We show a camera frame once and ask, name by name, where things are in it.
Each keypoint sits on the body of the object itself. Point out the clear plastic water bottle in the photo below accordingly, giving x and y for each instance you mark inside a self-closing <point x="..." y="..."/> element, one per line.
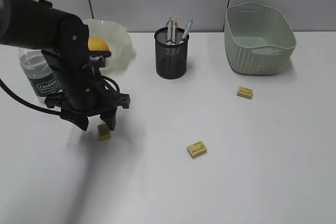
<point x="38" y="73"/>

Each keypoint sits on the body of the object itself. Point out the frosted green wavy plate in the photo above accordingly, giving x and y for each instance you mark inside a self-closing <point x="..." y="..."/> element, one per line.
<point x="119" y="42"/>

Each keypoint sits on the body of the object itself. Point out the white grey ballpoint pen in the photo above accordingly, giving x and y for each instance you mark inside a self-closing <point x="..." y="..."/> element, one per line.
<point x="174" y="26"/>

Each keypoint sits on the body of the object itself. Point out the yellow eraser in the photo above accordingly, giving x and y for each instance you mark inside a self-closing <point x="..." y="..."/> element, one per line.
<point x="104" y="132"/>
<point x="245" y="93"/>
<point x="197" y="149"/>

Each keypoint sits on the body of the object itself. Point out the green beige ballpoint pen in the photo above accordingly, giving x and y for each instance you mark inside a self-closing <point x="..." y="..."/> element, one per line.
<point x="169" y="31"/>

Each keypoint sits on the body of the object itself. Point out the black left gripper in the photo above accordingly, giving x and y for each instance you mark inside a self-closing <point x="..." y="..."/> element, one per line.
<point x="85" y="92"/>

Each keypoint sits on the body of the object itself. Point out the black mesh pen holder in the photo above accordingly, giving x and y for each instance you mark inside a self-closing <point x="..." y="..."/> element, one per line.
<point x="170" y="60"/>

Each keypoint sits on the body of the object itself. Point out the green woven plastic basket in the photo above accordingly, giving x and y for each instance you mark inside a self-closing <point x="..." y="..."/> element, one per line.
<point x="258" y="39"/>

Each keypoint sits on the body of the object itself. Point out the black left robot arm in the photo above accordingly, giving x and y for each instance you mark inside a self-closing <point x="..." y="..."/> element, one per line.
<point x="63" y="39"/>

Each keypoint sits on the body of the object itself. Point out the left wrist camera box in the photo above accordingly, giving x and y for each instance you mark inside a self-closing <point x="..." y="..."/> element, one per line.
<point x="99" y="58"/>

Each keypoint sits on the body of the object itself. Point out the yellow mango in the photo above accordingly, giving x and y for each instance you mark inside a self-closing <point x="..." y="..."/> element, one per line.
<point x="97" y="44"/>

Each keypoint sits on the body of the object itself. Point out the blue grey ballpoint pen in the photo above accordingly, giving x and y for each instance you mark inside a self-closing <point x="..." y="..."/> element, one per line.
<point x="186" y="30"/>

